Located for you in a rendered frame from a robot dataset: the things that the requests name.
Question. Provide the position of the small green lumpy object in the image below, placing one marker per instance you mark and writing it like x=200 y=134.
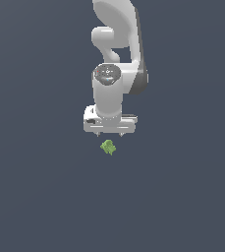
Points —
x=108 y=147

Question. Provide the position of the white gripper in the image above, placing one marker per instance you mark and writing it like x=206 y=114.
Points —
x=109 y=125

